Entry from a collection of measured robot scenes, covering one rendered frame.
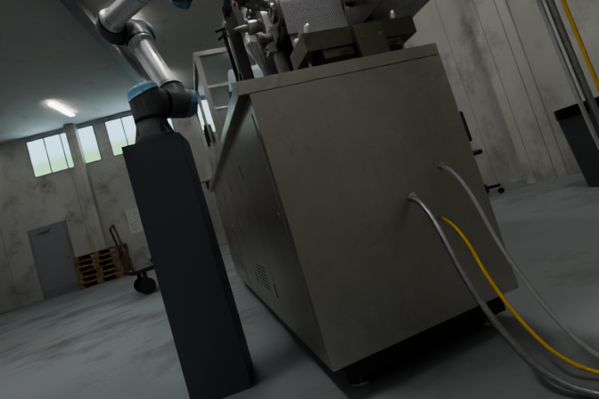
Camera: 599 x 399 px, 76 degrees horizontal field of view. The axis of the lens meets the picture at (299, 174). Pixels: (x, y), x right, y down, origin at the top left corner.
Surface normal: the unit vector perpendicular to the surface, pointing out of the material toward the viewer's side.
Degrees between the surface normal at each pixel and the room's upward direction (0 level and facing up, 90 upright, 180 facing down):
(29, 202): 90
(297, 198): 90
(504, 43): 90
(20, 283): 90
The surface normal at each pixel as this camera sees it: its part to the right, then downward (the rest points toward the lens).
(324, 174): 0.26, -0.15
